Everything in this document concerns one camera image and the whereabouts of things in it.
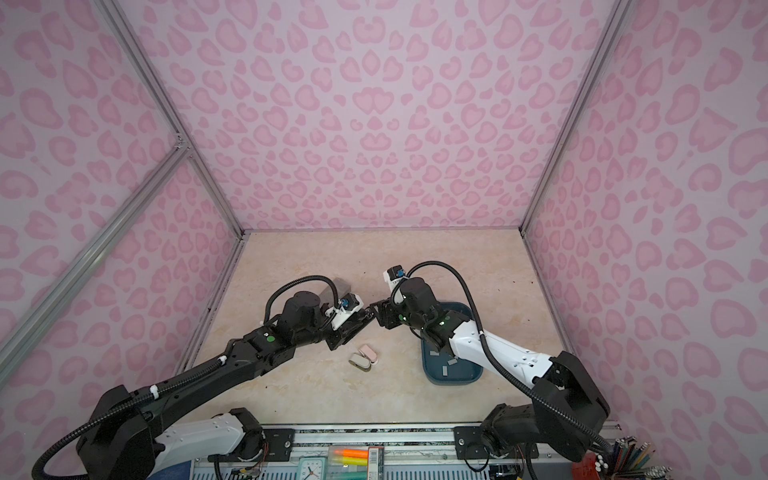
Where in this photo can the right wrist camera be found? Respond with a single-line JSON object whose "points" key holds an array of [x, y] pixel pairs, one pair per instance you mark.
{"points": [[394, 275]]}

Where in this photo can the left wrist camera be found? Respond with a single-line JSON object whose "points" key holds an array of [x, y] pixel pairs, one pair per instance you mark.
{"points": [[348, 306]]}

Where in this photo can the highlighter pen set box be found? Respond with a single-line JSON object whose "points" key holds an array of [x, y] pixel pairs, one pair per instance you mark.
{"points": [[355, 462]]}

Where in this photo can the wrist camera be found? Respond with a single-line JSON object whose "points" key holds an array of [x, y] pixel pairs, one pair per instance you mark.
{"points": [[394, 275], [348, 306]]}

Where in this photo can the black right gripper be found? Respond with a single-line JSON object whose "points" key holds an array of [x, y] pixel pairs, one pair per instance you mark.
{"points": [[385, 316]]}

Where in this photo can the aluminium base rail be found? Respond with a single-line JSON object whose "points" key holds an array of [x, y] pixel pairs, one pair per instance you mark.
{"points": [[411, 451]]}

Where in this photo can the teal alarm clock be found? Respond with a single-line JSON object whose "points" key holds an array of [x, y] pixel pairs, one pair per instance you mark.
{"points": [[311, 468]]}

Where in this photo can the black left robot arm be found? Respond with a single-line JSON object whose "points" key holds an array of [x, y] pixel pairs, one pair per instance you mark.
{"points": [[132, 435]]}

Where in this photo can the pink mini stapler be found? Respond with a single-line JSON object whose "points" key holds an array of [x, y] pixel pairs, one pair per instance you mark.
{"points": [[369, 353]]}

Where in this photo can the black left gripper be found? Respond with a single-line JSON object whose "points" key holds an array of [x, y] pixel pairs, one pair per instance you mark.
{"points": [[343, 332]]}

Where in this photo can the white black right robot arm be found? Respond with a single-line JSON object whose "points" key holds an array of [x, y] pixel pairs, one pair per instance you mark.
{"points": [[566, 409]]}

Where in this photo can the pencil holder with pencils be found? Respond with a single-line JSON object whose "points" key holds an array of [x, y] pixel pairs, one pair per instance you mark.
{"points": [[628, 459]]}

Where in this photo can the teal plastic tray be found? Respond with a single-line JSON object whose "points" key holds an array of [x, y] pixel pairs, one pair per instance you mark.
{"points": [[442, 369]]}

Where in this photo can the white mini stapler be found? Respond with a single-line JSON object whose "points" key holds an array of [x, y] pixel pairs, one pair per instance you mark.
{"points": [[360, 362]]}

